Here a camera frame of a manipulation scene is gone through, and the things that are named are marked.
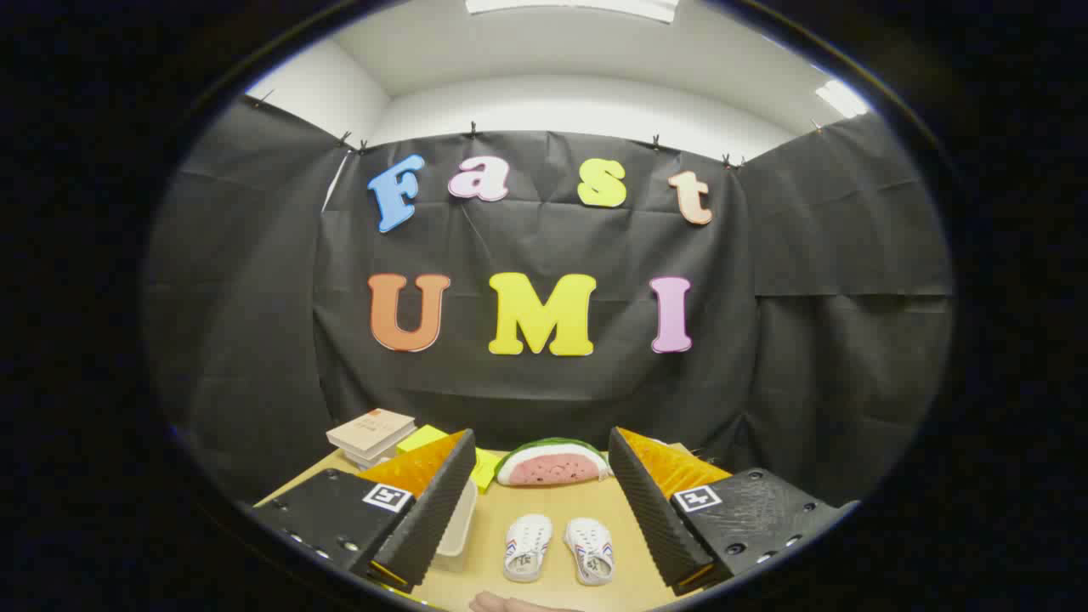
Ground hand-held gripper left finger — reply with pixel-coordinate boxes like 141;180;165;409
253;429;477;594

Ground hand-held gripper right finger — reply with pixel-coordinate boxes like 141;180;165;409
608;427;859;596

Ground beige fabric storage box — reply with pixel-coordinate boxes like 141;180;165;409
432;478;479;572

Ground white canvas shoe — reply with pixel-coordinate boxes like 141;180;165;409
564;518;615;587
503;513;553;583

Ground yellow book with red circle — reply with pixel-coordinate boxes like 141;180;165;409
396;424;504;492

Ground watermelon slice plush toy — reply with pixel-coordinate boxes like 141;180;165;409
495;438;613;487

